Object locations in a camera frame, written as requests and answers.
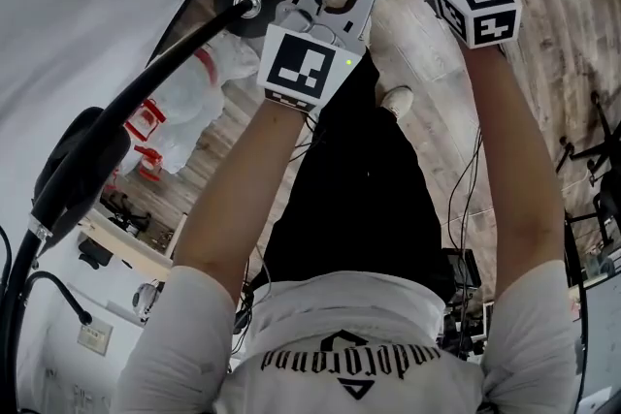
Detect white printed T-shirt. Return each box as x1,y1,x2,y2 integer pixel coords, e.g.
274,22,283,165
115,259,583,414

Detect clear water jug red label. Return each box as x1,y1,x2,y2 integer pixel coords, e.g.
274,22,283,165
123,62,227,144
191,31,261,86
115,130,195,183

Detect person's right forearm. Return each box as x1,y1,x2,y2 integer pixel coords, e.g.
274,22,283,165
455,41,569,302

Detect beige wall switch plate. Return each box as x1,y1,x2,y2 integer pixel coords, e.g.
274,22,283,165
77,322,114,358

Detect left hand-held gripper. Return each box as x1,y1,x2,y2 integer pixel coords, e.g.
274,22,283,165
255,0,385,112

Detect person's left forearm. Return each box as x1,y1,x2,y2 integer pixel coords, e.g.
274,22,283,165
172,97,319,306

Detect black trousers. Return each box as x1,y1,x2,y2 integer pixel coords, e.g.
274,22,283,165
261,48,457,302

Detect person's left white shoe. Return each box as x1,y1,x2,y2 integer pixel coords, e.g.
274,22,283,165
358,14,376,48

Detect black electronic device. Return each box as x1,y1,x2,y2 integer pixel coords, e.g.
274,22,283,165
441,246,482,306

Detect person's white shoe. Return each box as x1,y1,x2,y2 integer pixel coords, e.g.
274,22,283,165
358,14,376,48
377,84,415,120

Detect person's right white shoe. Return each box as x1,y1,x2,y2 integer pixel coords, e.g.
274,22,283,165
377,84,415,120

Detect white round device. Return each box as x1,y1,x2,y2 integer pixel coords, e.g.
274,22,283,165
131,280,161,321

